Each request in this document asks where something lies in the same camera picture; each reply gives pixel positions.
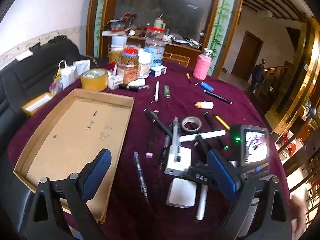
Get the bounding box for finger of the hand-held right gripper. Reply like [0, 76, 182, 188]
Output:
[188, 163, 221, 188]

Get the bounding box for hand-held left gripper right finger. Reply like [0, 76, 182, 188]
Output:
[206, 148, 293, 240]

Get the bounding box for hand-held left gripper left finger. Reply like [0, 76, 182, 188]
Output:
[21, 148, 112, 240]

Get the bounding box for white square charger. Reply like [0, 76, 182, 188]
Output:
[166, 177, 197, 209]

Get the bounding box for white power adapter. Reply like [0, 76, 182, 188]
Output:
[164, 140, 192, 176]

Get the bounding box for clear barrel gel pen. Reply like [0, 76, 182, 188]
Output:
[133, 151, 149, 203]

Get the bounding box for shallow cardboard box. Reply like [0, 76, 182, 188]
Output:
[13, 88, 135, 224]

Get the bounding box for black tape roll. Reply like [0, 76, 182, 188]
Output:
[180, 116, 202, 133]

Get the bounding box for black pen with pink ends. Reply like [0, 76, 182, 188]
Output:
[146, 124, 156, 159]

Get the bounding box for person's right hand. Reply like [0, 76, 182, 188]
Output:
[287, 194, 308, 240]

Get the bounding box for white marker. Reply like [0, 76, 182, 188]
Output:
[180, 130, 227, 142]
[196, 185, 209, 221]

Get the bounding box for maroon tablecloth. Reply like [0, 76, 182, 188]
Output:
[7, 61, 290, 240]

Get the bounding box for yellow and black pen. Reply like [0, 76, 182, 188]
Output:
[213, 114, 231, 131]

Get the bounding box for black marker with green cap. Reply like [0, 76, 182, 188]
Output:
[204, 112, 229, 150]

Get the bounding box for silver grey pen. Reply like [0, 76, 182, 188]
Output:
[172, 117, 181, 162]

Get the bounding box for wooden chair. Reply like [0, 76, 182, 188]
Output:
[275, 106, 320, 220]

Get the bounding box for black marker with blue ends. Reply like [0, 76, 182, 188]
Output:
[204, 89, 233, 105]

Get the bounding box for white glue bottle orange cap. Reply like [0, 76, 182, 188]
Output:
[194, 101, 214, 110]

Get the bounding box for wooden stair railing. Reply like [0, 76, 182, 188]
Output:
[262, 64, 293, 102]

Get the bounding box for brown wooden door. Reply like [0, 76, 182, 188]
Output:
[231, 30, 264, 81]

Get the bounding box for yellow padded envelope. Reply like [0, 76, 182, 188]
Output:
[22, 92, 56, 116]

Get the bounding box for yellow packing tape roll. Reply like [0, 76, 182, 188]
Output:
[80, 68, 108, 92]

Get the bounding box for pink knit covered bottle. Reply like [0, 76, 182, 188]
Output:
[192, 48, 213, 80]

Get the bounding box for white tube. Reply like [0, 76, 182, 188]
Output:
[127, 78, 146, 87]

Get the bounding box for white paper bags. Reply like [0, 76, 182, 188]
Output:
[59, 59, 91, 88]

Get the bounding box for small white and blue box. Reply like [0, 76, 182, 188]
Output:
[150, 65, 168, 78]

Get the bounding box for black leather sofa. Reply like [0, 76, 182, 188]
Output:
[0, 35, 110, 240]

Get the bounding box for white plastic jar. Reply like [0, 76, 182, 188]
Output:
[138, 52, 152, 79]

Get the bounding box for wooden cabinet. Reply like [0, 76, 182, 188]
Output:
[127, 36, 201, 67]

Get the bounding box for gold jar with white lid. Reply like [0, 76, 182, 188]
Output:
[108, 36, 128, 65]

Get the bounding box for clear jar with blue label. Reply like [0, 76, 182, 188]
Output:
[144, 39, 166, 67]

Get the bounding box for wood framed mirror bamboo border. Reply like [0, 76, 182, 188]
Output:
[86, 0, 246, 77]

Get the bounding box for white paper sheet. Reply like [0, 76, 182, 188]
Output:
[15, 51, 34, 61]

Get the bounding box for clear jar with red lid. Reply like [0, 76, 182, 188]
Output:
[146, 26, 166, 43]

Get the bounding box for white tumbler with straw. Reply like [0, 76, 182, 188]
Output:
[153, 14, 166, 30]

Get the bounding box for golden door frame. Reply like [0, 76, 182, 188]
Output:
[264, 16, 320, 137]

